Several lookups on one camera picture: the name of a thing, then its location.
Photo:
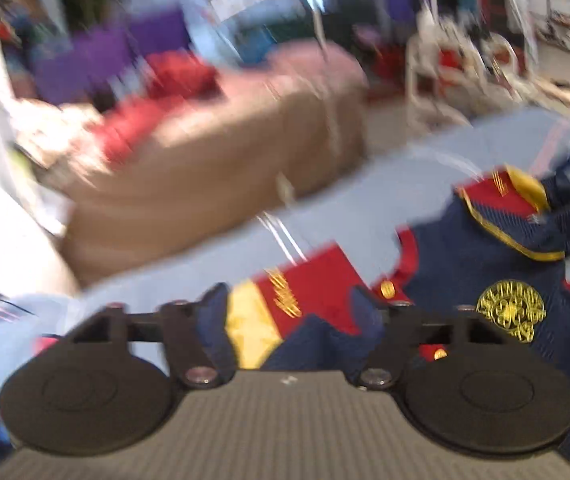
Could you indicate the blue striped bed sheet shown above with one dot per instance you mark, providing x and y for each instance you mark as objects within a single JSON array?
[{"x": 361, "y": 214}]

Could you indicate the brown covered bed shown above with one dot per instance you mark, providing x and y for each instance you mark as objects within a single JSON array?
[{"x": 268, "y": 138}]

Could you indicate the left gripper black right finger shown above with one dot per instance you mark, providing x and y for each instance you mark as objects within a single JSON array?
[{"x": 459, "y": 381}]

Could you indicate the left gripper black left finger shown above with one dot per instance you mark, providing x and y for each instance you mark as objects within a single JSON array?
[{"x": 116, "y": 378}]

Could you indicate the purple cloth covered table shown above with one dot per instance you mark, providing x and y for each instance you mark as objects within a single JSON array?
[{"x": 104, "y": 53}]

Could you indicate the red jacket on bed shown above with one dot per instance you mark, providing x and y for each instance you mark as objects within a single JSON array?
[{"x": 174, "y": 79}]

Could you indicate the navy red knit sweater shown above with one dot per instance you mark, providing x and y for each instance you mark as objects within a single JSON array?
[{"x": 300, "y": 317}]

